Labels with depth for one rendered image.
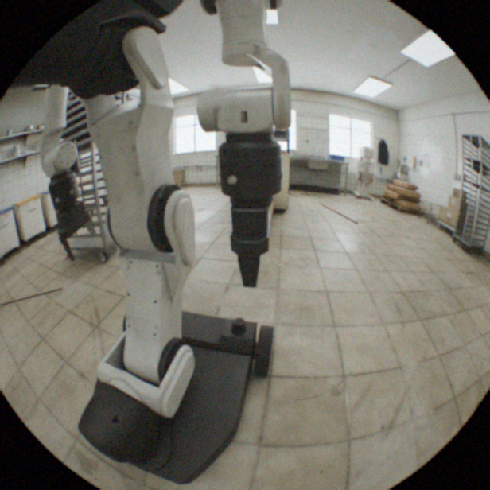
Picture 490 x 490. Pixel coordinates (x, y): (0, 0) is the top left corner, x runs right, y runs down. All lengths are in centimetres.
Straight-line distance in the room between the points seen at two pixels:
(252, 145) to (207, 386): 58
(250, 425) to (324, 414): 25
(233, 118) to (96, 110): 30
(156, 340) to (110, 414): 21
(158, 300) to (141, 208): 19
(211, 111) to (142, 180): 17
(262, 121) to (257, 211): 12
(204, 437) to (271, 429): 26
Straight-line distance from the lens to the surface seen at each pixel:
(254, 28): 31
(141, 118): 35
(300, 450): 74
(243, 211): 27
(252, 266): 30
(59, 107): 57
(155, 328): 46
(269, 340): 68
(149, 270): 45
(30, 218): 380
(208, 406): 59
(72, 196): 55
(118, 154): 39
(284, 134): 283
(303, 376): 84
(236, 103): 27
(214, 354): 68
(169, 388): 46
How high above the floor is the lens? 72
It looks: 23 degrees down
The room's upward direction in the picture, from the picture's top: straight up
